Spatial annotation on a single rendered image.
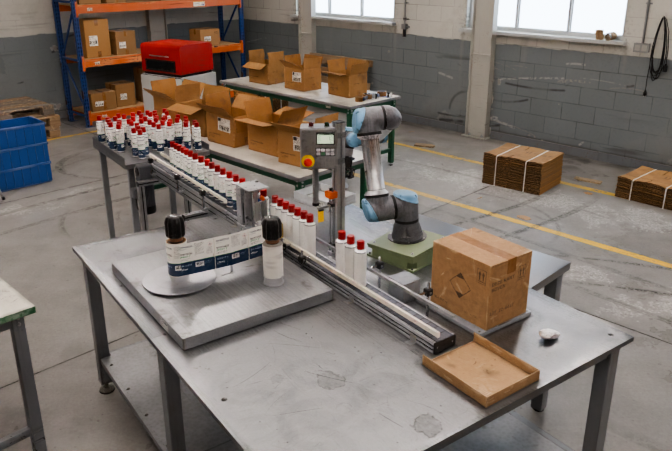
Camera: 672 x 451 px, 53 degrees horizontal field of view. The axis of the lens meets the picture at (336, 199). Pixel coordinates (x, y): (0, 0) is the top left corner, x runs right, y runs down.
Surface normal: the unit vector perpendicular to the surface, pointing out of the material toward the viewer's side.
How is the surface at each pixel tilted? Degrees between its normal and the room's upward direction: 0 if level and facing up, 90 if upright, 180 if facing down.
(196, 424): 1
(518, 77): 90
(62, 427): 0
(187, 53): 90
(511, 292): 90
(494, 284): 90
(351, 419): 0
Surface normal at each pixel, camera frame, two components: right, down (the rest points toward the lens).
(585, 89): -0.70, 0.24
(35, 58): 0.71, 0.24
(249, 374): 0.00, -0.94
